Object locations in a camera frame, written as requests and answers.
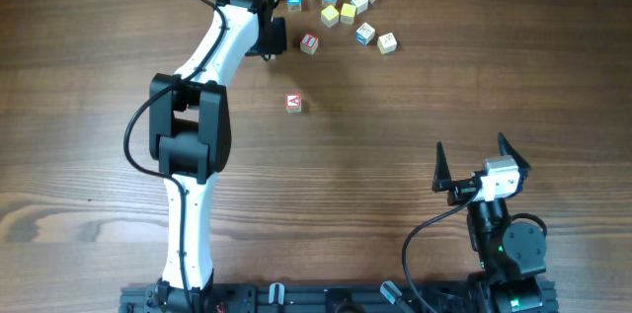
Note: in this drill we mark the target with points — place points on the yellow S wooden block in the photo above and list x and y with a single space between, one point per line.
387 43

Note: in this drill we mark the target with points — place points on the blue wooden block left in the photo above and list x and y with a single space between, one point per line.
294 5

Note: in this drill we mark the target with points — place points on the red I wooden block upper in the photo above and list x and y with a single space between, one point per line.
309 44

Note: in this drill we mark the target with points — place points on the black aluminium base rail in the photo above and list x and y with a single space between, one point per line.
442 296

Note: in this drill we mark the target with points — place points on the yellow top wooden block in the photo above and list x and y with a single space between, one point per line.
348 13

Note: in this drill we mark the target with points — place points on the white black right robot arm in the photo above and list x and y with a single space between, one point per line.
511 248

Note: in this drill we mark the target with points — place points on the yellow-sided wooden block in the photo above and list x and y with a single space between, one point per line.
330 16

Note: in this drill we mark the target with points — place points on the blue-sided picture wooden block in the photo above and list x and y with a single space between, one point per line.
365 33

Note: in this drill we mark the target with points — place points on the plain picture wooden block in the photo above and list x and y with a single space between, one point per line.
361 5

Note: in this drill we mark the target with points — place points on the red A wooden block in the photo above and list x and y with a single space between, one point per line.
293 103

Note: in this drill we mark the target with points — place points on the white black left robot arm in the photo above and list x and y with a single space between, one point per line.
190 138

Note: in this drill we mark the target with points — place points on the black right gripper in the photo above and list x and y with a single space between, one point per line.
461 189

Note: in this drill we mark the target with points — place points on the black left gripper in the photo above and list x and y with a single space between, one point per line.
279 41

